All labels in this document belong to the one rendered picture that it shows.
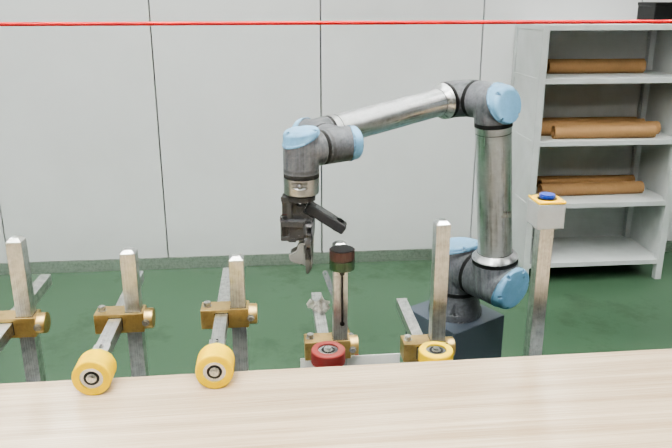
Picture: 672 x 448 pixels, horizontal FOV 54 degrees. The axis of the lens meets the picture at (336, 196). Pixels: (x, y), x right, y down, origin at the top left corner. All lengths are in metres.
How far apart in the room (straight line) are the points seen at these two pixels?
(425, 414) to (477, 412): 0.10
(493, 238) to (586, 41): 2.54
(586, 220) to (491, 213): 2.69
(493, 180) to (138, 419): 1.24
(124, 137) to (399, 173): 1.73
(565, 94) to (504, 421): 3.33
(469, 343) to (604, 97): 2.59
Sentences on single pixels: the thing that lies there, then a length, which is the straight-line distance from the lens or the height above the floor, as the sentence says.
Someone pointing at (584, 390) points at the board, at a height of 0.90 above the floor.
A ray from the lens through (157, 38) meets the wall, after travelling 4.16.
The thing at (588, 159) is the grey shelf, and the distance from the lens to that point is 4.67.
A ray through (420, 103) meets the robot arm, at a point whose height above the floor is 1.39.
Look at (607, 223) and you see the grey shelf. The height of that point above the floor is 0.23.
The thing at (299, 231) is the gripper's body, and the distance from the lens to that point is 1.68.
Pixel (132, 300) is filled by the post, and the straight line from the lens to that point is 1.67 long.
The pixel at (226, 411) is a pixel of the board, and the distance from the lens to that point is 1.41.
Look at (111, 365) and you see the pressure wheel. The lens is 1.50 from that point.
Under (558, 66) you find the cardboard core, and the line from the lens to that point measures 4.25.
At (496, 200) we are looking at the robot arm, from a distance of 2.12.
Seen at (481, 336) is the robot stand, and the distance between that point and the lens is 2.44.
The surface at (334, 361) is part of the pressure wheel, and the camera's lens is 1.56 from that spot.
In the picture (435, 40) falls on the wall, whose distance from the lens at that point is 4.22.
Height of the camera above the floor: 1.69
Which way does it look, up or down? 17 degrees down
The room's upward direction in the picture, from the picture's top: straight up
